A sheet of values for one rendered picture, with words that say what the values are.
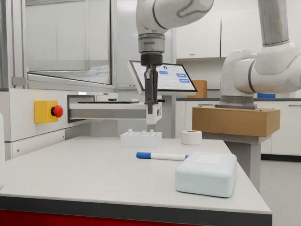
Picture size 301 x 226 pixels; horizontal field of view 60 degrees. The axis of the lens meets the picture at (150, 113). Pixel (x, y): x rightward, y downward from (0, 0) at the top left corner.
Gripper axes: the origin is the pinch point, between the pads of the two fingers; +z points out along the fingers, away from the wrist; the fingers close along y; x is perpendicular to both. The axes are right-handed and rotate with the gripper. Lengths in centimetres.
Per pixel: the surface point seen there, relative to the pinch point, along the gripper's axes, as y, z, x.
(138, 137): 7.0, 7.2, -3.0
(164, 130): -117, 21, -12
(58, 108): 13.1, -2.2, -27.2
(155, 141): 7.0, 8.2, 2.7
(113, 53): -68, -33, -37
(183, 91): -116, -10, 2
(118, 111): -8.9, -0.3, -14.8
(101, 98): -41, -5, -34
